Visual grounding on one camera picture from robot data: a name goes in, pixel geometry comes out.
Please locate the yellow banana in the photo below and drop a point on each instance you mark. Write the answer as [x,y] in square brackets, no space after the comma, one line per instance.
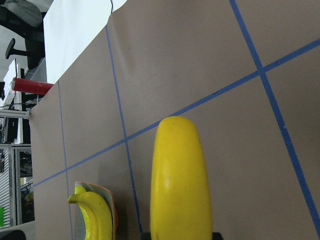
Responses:
[180,203]
[96,213]

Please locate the red cylinder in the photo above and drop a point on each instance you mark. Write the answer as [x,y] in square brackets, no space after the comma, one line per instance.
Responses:
[31,86]

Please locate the grey square plate orange rim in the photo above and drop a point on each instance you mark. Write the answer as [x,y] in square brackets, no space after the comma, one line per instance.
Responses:
[108,197]

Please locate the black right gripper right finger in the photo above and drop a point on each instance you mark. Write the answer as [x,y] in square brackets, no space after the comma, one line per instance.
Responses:
[217,236]

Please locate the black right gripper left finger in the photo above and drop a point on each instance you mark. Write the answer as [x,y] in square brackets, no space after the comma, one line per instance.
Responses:
[145,236]

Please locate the brown paper table cover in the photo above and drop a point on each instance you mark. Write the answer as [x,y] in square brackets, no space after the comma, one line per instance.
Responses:
[245,72]

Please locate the grey office chair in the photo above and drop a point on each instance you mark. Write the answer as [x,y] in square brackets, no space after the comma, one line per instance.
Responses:
[26,19]

